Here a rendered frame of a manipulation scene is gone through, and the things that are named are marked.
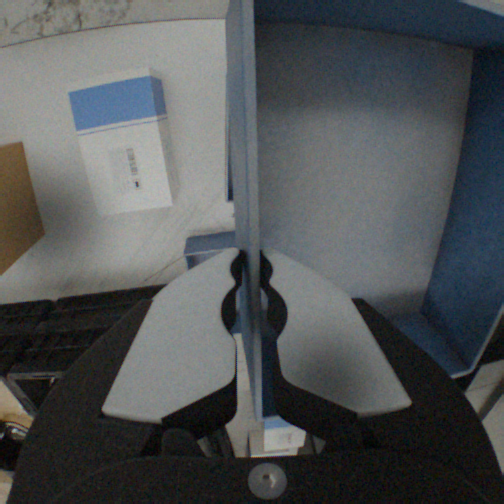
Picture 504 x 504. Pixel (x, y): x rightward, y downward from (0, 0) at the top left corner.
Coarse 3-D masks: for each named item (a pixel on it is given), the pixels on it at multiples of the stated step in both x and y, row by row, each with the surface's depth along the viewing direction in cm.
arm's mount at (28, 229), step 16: (16, 144) 43; (0, 160) 39; (16, 160) 43; (0, 176) 39; (16, 176) 44; (0, 192) 40; (16, 192) 44; (32, 192) 49; (0, 208) 40; (16, 208) 44; (32, 208) 49; (0, 224) 40; (16, 224) 44; (32, 224) 49; (0, 240) 40; (16, 240) 44; (32, 240) 49; (0, 256) 40; (16, 256) 44; (0, 272) 39
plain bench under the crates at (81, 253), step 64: (0, 64) 38; (64, 64) 40; (128, 64) 42; (192, 64) 43; (0, 128) 43; (64, 128) 45; (192, 128) 48; (64, 192) 50; (192, 192) 53; (64, 256) 56; (128, 256) 58
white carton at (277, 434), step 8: (264, 424) 75; (272, 424) 75; (280, 424) 75; (288, 424) 76; (264, 432) 77; (272, 432) 77; (280, 432) 77; (288, 432) 78; (296, 432) 78; (304, 432) 79; (264, 440) 79; (272, 440) 79; (280, 440) 80; (288, 440) 80; (296, 440) 81; (264, 448) 81; (272, 448) 82; (280, 448) 82
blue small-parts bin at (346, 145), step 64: (256, 0) 9; (320, 0) 9; (384, 0) 8; (448, 0) 7; (256, 64) 13; (320, 64) 14; (384, 64) 14; (448, 64) 14; (256, 128) 9; (320, 128) 15; (384, 128) 16; (448, 128) 16; (256, 192) 10; (320, 192) 17; (384, 192) 17; (448, 192) 18; (256, 256) 11; (320, 256) 19; (384, 256) 20; (448, 256) 19; (256, 320) 12; (448, 320) 19; (256, 384) 14
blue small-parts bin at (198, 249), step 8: (224, 232) 57; (232, 232) 57; (192, 240) 55; (200, 240) 55; (208, 240) 55; (216, 240) 54; (224, 240) 54; (232, 240) 54; (184, 248) 53; (192, 248) 52; (200, 248) 52; (208, 248) 52; (216, 248) 51; (224, 248) 51; (184, 256) 51; (192, 256) 59; (200, 256) 59; (208, 256) 59; (192, 264) 57; (240, 320) 64; (232, 328) 62; (240, 328) 62
